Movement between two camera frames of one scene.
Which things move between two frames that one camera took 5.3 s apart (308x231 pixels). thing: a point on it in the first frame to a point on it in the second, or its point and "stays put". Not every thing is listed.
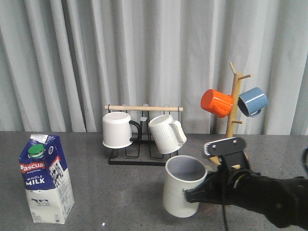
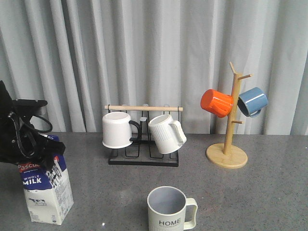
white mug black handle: (117, 130) stays put
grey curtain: (61, 61) stays put
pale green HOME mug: (182, 172) to (169, 209)
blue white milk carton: (44, 167) stays put
